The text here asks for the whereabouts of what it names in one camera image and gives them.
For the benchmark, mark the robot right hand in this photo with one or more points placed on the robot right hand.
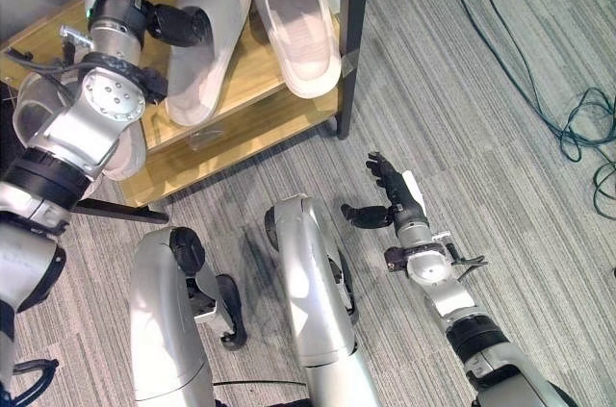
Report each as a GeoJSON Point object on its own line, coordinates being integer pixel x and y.
{"type": "Point", "coordinates": [406, 207]}

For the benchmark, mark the white slipper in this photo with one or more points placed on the white slipper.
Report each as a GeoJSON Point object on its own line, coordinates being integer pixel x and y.
{"type": "Point", "coordinates": [127, 157]}
{"type": "Point", "coordinates": [216, 65]}
{"type": "Point", "coordinates": [300, 32]}

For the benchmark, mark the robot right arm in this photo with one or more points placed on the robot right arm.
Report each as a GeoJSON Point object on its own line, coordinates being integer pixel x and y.
{"type": "Point", "coordinates": [438, 277]}

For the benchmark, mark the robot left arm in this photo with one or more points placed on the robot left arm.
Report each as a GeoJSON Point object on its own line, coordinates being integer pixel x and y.
{"type": "Point", "coordinates": [72, 128]}

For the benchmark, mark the robot right leg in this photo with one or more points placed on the robot right leg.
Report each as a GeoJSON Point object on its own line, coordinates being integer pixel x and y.
{"type": "Point", "coordinates": [317, 291]}

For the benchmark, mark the robot leg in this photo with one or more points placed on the robot leg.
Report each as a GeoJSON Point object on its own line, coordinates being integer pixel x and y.
{"type": "Point", "coordinates": [317, 291]}
{"type": "Point", "coordinates": [161, 311]}

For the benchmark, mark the clear tape piece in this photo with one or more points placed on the clear tape piece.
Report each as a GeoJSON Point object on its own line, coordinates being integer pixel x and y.
{"type": "Point", "coordinates": [350, 63]}

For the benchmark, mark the clear plastic scrap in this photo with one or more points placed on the clear plastic scrap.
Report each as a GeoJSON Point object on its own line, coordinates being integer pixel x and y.
{"type": "Point", "coordinates": [207, 139]}

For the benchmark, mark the robot left leg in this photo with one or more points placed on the robot left leg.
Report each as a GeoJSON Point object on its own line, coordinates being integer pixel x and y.
{"type": "Point", "coordinates": [161, 311]}

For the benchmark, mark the wooden shoe rack black frame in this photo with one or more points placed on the wooden shoe rack black frame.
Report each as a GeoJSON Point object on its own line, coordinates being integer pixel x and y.
{"type": "Point", "coordinates": [248, 72]}

